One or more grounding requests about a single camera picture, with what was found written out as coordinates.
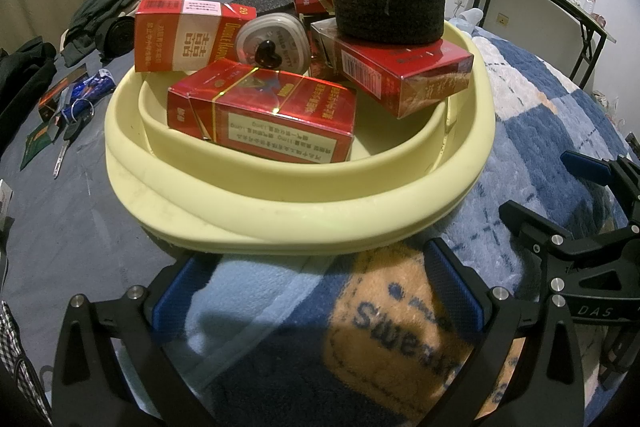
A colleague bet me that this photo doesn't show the pale yellow plastic basin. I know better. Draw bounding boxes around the pale yellow plastic basin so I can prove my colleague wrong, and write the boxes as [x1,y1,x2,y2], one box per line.
[105,19,497,255]

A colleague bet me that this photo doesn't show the large red box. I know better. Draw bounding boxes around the large red box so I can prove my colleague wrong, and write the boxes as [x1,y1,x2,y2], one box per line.
[134,0,257,74]

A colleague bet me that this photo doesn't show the green booklet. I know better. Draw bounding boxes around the green booklet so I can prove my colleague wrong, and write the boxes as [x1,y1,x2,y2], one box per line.
[20,124,58,172]

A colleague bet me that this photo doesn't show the blue checked fleece blanket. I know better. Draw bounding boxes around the blue checked fleece blanket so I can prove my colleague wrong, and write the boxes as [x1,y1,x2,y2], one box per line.
[107,19,640,427]

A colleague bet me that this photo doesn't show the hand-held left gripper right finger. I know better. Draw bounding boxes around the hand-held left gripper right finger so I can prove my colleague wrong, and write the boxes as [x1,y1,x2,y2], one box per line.
[422,237,586,427]

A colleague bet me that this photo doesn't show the dark green clothes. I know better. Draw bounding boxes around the dark green clothes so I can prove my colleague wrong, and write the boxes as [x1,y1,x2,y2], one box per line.
[62,0,158,62]

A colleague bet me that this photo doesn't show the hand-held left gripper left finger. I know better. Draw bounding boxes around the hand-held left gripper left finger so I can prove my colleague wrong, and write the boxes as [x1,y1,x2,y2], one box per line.
[51,254,217,427]

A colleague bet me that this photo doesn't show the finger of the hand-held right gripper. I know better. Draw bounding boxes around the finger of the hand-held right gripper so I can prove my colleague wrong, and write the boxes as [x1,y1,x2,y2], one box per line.
[499,199,577,259]
[560,149,640,208]

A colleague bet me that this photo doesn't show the small tin with heart knob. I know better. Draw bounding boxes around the small tin with heart knob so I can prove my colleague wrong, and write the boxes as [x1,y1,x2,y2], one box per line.
[235,13,312,75]

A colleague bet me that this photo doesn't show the short black foam disc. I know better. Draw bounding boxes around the short black foam disc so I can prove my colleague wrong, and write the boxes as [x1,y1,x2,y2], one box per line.
[234,0,297,18]

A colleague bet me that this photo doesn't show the black and white checked cloth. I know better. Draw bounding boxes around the black and white checked cloth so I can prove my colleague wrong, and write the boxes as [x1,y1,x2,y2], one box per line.
[0,302,51,423]

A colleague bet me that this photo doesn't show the red cigarette pack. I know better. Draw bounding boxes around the red cigarette pack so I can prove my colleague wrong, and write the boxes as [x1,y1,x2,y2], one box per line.
[39,67,88,124]

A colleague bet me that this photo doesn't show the red carton box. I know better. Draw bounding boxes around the red carton box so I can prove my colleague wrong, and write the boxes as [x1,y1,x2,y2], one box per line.
[312,19,475,120]
[166,58,357,165]

